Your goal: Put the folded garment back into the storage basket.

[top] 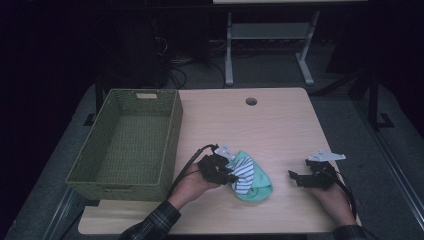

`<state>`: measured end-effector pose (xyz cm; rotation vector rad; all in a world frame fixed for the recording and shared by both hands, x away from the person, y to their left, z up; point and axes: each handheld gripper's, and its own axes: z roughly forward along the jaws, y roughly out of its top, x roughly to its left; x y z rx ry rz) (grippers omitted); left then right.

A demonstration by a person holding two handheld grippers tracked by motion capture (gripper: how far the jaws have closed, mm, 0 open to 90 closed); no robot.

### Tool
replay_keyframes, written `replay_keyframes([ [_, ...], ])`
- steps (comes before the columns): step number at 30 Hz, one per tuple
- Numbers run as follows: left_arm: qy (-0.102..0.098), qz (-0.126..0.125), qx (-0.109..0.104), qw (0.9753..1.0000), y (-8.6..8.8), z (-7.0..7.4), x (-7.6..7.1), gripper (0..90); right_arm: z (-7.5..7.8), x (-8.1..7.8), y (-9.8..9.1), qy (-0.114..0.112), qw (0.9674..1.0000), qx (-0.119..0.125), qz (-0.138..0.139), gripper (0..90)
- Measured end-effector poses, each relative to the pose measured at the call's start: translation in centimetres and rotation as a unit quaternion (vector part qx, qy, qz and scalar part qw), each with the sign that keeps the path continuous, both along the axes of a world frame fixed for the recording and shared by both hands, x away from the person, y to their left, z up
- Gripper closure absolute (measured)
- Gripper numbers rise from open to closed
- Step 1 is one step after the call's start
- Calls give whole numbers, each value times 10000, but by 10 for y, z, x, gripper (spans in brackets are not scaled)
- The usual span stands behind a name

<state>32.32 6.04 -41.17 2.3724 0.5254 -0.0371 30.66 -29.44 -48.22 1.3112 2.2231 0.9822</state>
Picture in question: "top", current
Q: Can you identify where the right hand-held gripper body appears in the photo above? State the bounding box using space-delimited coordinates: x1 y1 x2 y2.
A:
303 149 346 191

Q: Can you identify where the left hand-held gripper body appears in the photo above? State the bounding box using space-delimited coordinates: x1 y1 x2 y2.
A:
198 143 236 186

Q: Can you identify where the mint green shirt striped collar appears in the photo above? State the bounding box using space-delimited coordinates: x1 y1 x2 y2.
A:
226 150 275 203

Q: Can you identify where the green woven basket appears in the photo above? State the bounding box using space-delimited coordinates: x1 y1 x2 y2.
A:
65 88 184 203

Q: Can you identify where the person's left hand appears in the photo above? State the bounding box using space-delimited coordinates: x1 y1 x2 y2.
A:
168 163 221 210

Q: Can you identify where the person's right hand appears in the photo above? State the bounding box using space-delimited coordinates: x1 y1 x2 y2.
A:
308 184 358 229

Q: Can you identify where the black metal stand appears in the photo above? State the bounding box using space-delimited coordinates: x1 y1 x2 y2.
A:
364 69 395 132
83 74 105 127

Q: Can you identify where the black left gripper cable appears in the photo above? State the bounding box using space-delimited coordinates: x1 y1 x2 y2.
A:
165 143 219 201

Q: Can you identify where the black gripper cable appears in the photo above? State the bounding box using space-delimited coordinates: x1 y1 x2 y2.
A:
333 169 379 240
165 143 219 201

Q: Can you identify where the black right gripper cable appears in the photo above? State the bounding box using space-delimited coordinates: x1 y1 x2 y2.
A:
333 169 379 240

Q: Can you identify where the grey metal floor rail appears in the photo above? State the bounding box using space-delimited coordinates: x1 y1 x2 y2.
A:
41 185 84 240
353 98 424 231

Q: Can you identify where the bundle of floor cables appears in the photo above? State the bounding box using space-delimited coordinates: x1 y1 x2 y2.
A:
151 34 228 90

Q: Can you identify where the grey metal table frame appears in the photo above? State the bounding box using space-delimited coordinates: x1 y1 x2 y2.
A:
224 9 321 87

